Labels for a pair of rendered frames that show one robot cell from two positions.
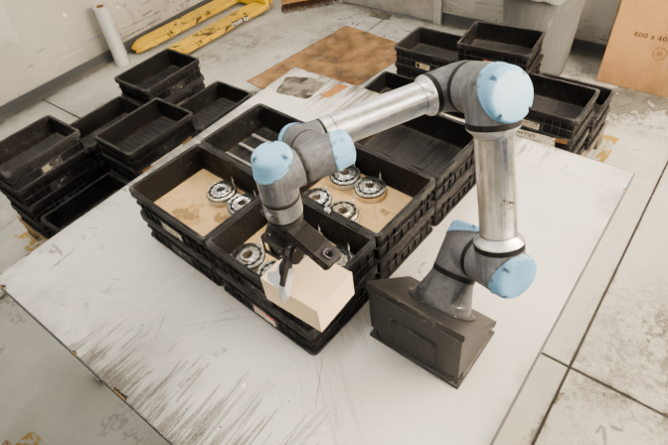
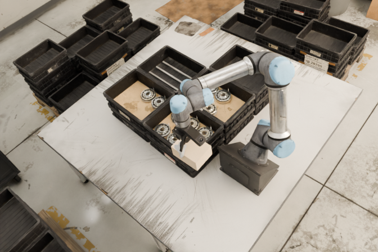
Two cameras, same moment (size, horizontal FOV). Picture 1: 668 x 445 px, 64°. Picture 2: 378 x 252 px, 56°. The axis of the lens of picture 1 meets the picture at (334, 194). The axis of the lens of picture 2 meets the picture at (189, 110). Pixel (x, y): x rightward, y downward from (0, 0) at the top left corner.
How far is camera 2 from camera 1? 0.60 m
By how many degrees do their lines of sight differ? 8
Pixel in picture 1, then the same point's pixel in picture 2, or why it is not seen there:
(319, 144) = (198, 96)
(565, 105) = (337, 41)
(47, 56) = not seen: outside the picture
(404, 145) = not seen: hidden behind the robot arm
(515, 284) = (284, 152)
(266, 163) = (176, 106)
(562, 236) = (318, 123)
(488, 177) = (274, 106)
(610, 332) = (348, 168)
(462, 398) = (260, 199)
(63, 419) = (67, 200)
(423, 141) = not seen: hidden behind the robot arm
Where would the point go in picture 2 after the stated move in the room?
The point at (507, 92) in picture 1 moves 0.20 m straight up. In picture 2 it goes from (282, 72) to (286, 36)
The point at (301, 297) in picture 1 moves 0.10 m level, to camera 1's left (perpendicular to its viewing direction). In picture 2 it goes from (189, 156) to (168, 158)
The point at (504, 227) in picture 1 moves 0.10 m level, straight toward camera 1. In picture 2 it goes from (280, 127) to (275, 144)
